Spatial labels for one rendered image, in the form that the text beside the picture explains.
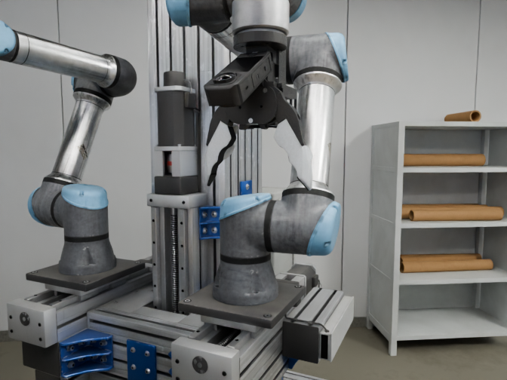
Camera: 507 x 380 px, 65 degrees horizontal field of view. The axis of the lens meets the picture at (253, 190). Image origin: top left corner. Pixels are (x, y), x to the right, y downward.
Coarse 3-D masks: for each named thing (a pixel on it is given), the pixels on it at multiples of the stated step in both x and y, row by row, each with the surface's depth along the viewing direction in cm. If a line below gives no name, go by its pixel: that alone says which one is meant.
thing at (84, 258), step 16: (64, 240) 110; (80, 240) 107; (96, 240) 109; (64, 256) 108; (80, 256) 106; (96, 256) 108; (112, 256) 113; (64, 272) 107; (80, 272) 106; (96, 272) 107
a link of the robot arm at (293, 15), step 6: (228, 0) 61; (294, 0) 59; (300, 0) 61; (306, 0) 64; (228, 6) 61; (294, 6) 61; (300, 6) 62; (294, 12) 63; (300, 12) 64; (294, 18) 65
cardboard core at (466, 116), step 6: (450, 114) 290; (456, 114) 280; (462, 114) 273; (468, 114) 266; (474, 114) 270; (480, 114) 265; (444, 120) 293; (450, 120) 286; (456, 120) 279; (462, 120) 273; (468, 120) 267; (474, 120) 269
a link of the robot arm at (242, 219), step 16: (224, 208) 87; (240, 208) 85; (256, 208) 86; (272, 208) 85; (224, 224) 87; (240, 224) 85; (256, 224) 84; (224, 240) 88; (240, 240) 86; (256, 240) 85; (240, 256) 86; (256, 256) 87
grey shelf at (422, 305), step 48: (384, 144) 276; (432, 144) 301; (480, 144) 304; (384, 192) 276; (432, 192) 305; (480, 192) 307; (384, 240) 277; (432, 240) 309; (480, 240) 309; (384, 288) 278; (432, 288) 313; (480, 288) 313; (432, 336) 269; (480, 336) 272
